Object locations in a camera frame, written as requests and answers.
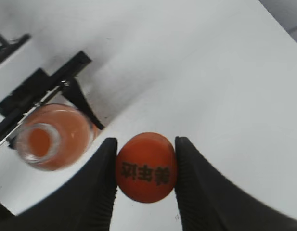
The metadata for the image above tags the orange bottle cap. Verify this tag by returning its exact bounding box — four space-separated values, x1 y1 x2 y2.
116 132 178 203

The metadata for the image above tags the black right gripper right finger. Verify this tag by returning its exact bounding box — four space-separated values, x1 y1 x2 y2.
175 137 297 231

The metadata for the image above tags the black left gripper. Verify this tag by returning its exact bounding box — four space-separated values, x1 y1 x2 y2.
0 51 104 147

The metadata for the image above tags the orange soda plastic bottle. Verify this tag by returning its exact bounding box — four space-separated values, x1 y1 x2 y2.
14 103 99 171

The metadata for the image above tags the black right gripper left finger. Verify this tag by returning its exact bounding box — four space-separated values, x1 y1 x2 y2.
0 138 117 231

